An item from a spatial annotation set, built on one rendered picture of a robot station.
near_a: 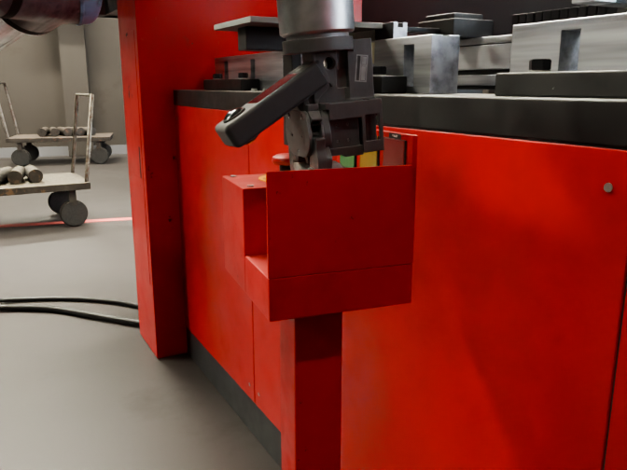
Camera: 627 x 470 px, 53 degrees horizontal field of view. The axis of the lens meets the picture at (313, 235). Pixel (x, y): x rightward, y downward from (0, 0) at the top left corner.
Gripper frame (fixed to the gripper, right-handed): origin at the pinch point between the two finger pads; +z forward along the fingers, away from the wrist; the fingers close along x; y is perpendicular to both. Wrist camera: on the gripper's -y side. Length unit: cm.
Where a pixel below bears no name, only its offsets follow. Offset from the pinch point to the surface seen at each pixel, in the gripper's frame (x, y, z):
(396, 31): 45, 35, -22
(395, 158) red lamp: -1.6, 9.3, -7.2
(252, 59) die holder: 108, 24, -20
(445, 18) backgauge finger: 58, 54, -25
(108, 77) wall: 806, 21, -23
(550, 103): -5.5, 26.3, -11.6
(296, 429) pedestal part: 2.2, -3.4, 23.9
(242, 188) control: 4.9, -6.1, -5.1
